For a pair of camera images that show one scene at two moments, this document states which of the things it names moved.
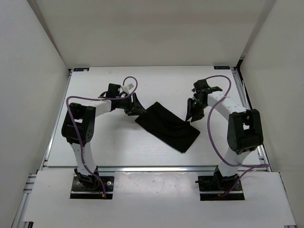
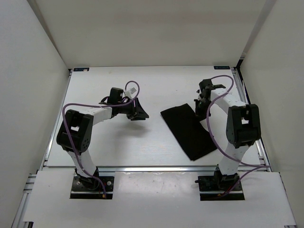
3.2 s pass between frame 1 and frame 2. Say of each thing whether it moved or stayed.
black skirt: moved
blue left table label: stayed
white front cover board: stayed
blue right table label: stayed
